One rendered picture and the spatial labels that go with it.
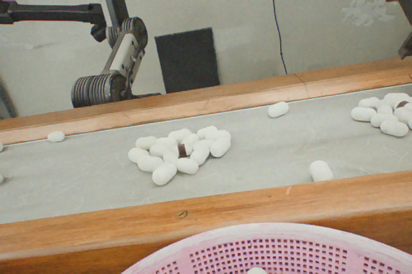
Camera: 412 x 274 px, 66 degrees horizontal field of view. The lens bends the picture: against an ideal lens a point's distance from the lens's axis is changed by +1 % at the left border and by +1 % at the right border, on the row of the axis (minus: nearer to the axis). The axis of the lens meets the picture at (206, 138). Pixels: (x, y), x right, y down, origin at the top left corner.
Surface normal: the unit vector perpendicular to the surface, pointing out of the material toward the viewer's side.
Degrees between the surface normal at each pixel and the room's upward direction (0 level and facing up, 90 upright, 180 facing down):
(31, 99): 90
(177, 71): 86
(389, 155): 0
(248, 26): 90
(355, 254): 72
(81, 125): 45
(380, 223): 90
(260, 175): 0
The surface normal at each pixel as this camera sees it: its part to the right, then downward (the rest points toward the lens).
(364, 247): -0.62, 0.16
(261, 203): -0.16, -0.90
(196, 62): -0.07, 0.35
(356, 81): -0.12, -0.35
